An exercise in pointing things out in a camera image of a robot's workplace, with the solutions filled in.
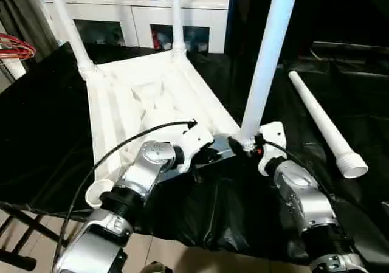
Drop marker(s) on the red clothes hangers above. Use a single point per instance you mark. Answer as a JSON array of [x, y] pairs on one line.
[[15, 46]]

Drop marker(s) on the black flat bar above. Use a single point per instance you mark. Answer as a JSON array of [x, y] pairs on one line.
[[352, 46]]

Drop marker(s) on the white post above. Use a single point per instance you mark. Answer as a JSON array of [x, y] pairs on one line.
[[16, 69]]

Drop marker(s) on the white cabinet with glass doors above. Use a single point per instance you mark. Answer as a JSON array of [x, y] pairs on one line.
[[121, 8]]

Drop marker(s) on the black cabinet with gold label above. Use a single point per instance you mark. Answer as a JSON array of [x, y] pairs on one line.
[[334, 11]]

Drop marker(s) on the white plastic table leg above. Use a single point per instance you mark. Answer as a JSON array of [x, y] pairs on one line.
[[319, 118], [70, 26], [177, 17], [267, 57]]

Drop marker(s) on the white plastic table top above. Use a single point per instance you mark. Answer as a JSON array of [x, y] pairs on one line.
[[136, 102]]

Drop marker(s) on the black shiny mat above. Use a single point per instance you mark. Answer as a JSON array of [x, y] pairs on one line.
[[45, 133]]

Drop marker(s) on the grey curtain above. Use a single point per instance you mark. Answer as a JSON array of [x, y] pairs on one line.
[[27, 14]]

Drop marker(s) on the grey robot foot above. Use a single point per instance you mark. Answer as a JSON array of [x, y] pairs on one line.
[[158, 267]]

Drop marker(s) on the black folding table frame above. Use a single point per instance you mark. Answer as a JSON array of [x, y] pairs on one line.
[[24, 230]]

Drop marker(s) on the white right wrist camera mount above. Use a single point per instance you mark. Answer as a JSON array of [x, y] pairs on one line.
[[273, 136]]

